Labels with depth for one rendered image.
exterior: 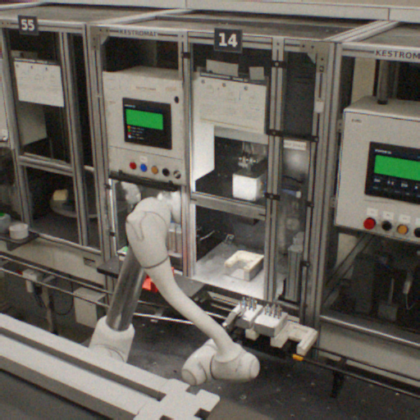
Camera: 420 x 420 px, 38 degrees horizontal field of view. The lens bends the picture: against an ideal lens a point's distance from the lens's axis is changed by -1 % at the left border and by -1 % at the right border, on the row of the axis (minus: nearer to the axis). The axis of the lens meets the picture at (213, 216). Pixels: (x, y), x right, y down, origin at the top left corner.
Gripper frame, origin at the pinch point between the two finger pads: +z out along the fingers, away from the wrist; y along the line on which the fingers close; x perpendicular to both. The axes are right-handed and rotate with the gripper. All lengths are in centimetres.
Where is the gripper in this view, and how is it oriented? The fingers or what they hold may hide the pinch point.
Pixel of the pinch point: (240, 320)
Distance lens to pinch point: 256.6
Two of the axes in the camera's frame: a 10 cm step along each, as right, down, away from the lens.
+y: -0.2, -9.0, -4.3
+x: -8.7, -2.0, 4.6
